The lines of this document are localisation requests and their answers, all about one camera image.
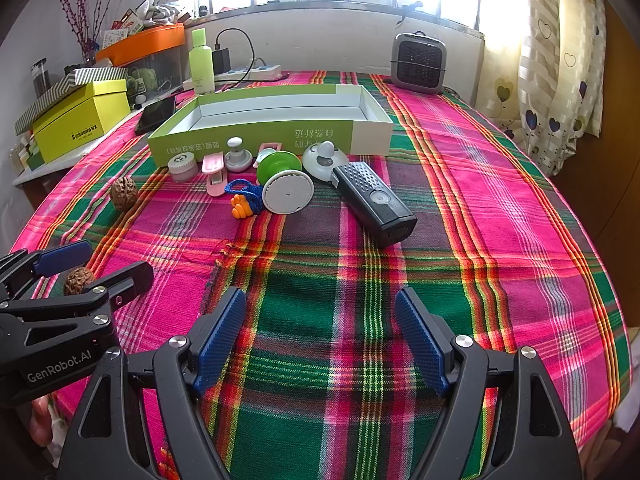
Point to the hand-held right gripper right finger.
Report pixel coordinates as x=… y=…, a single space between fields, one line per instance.
x=422 y=340

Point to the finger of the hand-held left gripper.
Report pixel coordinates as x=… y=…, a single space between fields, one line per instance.
x=132 y=277
x=62 y=256

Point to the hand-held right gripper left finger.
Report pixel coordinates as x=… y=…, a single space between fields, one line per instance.
x=220 y=340

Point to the brown walnut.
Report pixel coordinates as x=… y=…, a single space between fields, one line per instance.
x=123 y=195
x=77 y=280

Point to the small white round jar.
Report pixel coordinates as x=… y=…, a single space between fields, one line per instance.
x=181 y=165

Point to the pink plastic clip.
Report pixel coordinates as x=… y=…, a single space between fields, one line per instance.
x=215 y=177

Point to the black plastic doorbell device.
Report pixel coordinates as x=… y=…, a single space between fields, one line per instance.
x=370 y=200

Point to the grey stamp with white knob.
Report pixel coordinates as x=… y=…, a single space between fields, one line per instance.
x=236 y=159

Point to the green white plastic spool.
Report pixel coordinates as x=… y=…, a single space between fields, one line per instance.
x=287 y=192

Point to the pink clip with mint pad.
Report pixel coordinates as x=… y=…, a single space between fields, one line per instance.
x=270 y=149

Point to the green white cardboard box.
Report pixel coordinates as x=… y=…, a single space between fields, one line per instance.
x=260 y=135

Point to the white round knob hook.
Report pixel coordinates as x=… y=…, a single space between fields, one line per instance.
x=320 y=162

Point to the person's left hand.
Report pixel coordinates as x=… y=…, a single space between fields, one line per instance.
x=42 y=420

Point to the small green box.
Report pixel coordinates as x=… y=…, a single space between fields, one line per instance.
x=31 y=155

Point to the yellow-green cardboard box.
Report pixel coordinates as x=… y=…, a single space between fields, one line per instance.
x=80 y=125

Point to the pink green plaid blanket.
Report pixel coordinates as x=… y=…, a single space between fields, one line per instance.
x=500 y=210

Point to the black smartphone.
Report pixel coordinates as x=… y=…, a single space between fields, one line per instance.
x=156 y=115

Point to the black lidded glass jar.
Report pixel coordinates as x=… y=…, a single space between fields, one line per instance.
x=41 y=80

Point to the striped box lid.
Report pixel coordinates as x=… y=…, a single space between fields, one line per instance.
x=85 y=76

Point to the glass tank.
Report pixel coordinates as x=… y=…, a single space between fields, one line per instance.
x=165 y=67

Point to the light green plastic bottle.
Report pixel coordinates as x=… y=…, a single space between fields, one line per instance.
x=201 y=65

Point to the orange box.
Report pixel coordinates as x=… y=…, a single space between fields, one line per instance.
x=145 y=42

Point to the dried flower branches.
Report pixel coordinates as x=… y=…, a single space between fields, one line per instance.
x=80 y=25

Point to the red white paper packets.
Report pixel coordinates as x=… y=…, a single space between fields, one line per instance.
x=122 y=30

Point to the black power adapter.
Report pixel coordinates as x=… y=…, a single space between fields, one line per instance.
x=221 y=60

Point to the white power strip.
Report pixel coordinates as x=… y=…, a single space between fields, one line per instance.
x=260 y=71

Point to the white work gloves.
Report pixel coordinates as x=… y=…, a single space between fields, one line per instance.
x=160 y=10

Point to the grey fan heater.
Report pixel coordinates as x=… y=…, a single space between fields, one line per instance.
x=417 y=62

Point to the heart print curtain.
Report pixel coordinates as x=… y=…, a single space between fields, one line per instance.
x=550 y=70

